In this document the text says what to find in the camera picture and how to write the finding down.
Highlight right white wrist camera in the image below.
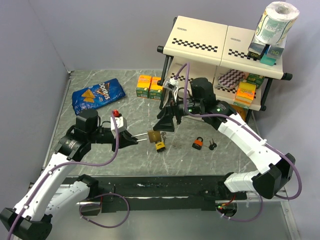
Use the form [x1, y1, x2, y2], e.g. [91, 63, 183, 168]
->
[163, 78, 179, 100]

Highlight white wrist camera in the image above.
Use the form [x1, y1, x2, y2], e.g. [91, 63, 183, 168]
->
[110, 109, 127, 137]
[163, 78, 179, 100]

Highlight beige tiered shelf rack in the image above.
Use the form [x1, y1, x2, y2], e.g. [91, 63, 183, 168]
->
[157, 16, 293, 111]

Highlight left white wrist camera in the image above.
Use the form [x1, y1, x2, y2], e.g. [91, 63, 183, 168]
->
[110, 109, 127, 137]

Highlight orange padlock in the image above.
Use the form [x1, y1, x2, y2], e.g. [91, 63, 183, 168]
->
[192, 136, 203, 150]

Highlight purple cable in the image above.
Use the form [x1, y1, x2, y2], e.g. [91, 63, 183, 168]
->
[174, 62, 303, 223]
[5, 114, 130, 240]

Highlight orange yellow sponge pack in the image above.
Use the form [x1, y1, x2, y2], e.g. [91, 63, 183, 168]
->
[233, 81, 256, 109]

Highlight patterned oven mitt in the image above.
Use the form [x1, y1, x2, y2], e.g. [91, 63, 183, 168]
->
[214, 69, 246, 90]

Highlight toilet paper roll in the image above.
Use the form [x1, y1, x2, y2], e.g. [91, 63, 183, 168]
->
[255, 1, 300, 45]

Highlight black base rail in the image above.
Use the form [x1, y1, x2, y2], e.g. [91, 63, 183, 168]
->
[61, 174, 247, 217]

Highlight black-headed keys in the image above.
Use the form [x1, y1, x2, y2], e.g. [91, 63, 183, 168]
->
[208, 138, 217, 151]

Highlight left orange green box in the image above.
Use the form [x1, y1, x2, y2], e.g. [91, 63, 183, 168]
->
[136, 75, 152, 99]

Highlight green box on shelf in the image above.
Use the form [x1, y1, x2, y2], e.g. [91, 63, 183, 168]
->
[246, 73, 265, 89]

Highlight right orange green box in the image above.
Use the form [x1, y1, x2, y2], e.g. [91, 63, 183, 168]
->
[149, 76, 163, 100]

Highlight orange Honey Dijon bag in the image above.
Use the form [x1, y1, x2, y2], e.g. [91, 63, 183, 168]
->
[232, 105, 248, 121]

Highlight blue Doritos bag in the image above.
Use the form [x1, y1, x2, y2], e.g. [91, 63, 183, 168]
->
[71, 78, 126, 115]

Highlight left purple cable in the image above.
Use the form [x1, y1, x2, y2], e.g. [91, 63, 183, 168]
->
[5, 114, 130, 240]

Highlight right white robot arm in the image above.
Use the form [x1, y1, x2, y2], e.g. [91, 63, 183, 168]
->
[153, 77, 296, 199]

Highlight orange green box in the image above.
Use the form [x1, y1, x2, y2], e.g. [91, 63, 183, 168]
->
[136, 75, 152, 99]
[149, 76, 163, 100]

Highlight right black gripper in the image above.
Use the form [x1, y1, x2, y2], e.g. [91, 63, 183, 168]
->
[153, 90, 204, 132]

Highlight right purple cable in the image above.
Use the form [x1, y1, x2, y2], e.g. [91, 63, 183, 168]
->
[174, 62, 303, 223]

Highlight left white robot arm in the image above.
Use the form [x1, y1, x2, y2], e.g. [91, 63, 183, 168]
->
[0, 109, 138, 240]

